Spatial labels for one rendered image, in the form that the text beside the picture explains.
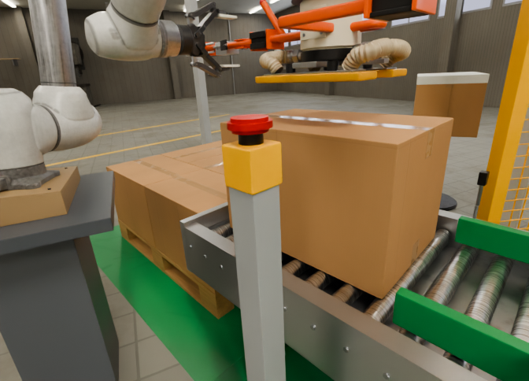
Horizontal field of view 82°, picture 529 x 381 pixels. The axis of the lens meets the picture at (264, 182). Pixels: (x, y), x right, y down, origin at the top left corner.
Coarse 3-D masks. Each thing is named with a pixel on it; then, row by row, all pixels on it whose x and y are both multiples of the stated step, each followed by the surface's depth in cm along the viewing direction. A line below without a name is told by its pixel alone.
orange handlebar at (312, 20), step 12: (360, 0) 53; (312, 12) 59; (324, 12) 58; (336, 12) 56; (348, 12) 55; (360, 12) 53; (288, 24) 64; (300, 24) 63; (312, 24) 72; (324, 24) 76; (360, 24) 77; (372, 24) 75; (384, 24) 76; (276, 36) 96; (288, 36) 93; (300, 36) 90; (228, 48) 113; (240, 48) 109
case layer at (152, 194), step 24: (216, 144) 257; (120, 168) 202; (144, 168) 199; (168, 168) 196; (192, 168) 194; (216, 168) 191; (120, 192) 200; (144, 192) 170; (168, 192) 156; (192, 192) 155; (216, 192) 153; (120, 216) 216; (144, 216) 181; (168, 216) 155; (168, 240) 164
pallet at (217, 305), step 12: (120, 228) 224; (132, 240) 216; (144, 240) 192; (144, 252) 201; (156, 252) 183; (156, 264) 189; (168, 264) 182; (168, 276) 179; (180, 276) 175; (192, 276) 155; (192, 288) 165; (204, 288) 147; (204, 300) 151; (216, 300) 142; (228, 300) 148; (216, 312) 145
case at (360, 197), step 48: (288, 144) 84; (336, 144) 73; (384, 144) 65; (432, 144) 79; (288, 192) 89; (336, 192) 77; (384, 192) 68; (432, 192) 89; (288, 240) 95; (336, 240) 81; (384, 240) 71; (384, 288) 76
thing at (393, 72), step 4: (324, 68) 100; (360, 68) 96; (364, 68) 89; (368, 68) 88; (372, 68) 87; (376, 68) 86; (380, 68) 85; (384, 68) 85; (388, 68) 85; (392, 68) 87; (396, 68) 89; (400, 68) 86; (404, 68) 87; (380, 72) 84; (384, 72) 84; (388, 72) 83; (392, 72) 82; (396, 72) 83; (400, 72) 85; (404, 72) 87; (380, 76) 85; (384, 76) 84; (388, 76) 83; (392, 76) 83
